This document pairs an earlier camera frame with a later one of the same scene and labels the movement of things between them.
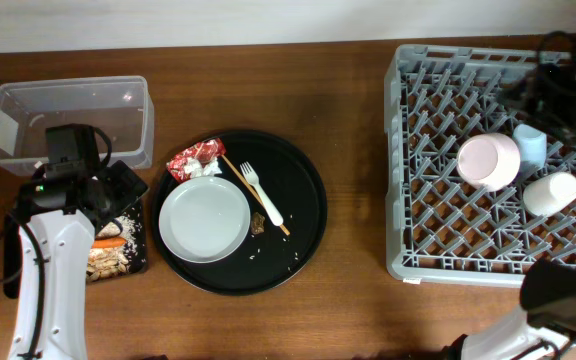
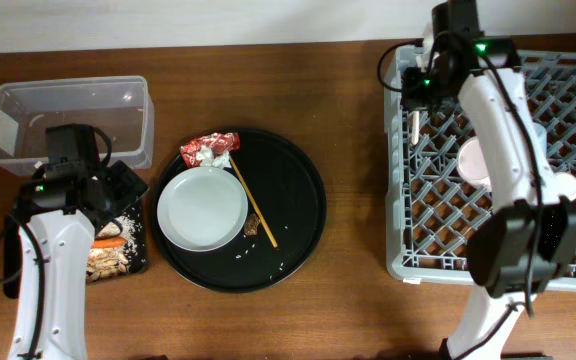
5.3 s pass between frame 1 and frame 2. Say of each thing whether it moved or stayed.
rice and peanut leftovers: stayed
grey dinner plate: moved
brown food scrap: moved
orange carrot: stayed
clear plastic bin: stayed
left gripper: stayed
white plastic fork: moved
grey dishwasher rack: stayed
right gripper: moved
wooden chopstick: moved
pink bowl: stayed
